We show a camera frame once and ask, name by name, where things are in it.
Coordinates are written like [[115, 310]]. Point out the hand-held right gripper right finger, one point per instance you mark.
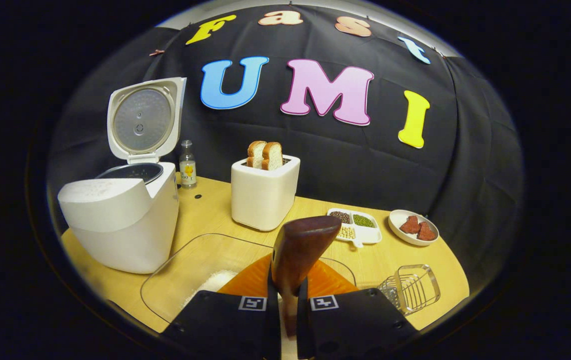
[[355, 325]]

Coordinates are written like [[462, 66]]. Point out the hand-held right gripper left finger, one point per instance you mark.
[[225, 325]]

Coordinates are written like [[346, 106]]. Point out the white rice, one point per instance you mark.
[[215, 282]]

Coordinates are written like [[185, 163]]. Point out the clear plastic rice box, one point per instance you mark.
[[190, 260]]

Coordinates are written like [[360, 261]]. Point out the brown wooden spoon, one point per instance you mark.
[[300, 245]]

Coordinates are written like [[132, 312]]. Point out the white rice cooker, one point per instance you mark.
[[115, 225]]

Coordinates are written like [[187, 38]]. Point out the white divided dish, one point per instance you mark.
[[368, 235]]

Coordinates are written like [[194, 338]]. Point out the pile of yellow beans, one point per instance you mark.
[[347, 232]]

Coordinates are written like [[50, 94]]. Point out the pile of green beans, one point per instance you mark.
[[364, 220]]

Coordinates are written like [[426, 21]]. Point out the pile of dark beans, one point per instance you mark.
[[340, 217]]

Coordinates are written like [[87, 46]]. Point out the round white plate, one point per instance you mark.
[[396, 220]]

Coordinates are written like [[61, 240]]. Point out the red meat piece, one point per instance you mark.
[[426, 232], [409, 225]]

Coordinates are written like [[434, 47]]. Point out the white toaster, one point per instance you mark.
[[263, 200]]

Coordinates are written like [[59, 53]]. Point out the small glass bottle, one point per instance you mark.
[[187, 170]]

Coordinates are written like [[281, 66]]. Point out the black backdrop cloth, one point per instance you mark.
[[415, 175]]

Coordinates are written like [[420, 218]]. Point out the toasted bread slice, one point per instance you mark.
[[273, 156], [254, 154]]

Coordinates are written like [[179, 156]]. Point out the copper clip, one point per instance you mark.
[[156, 52]]

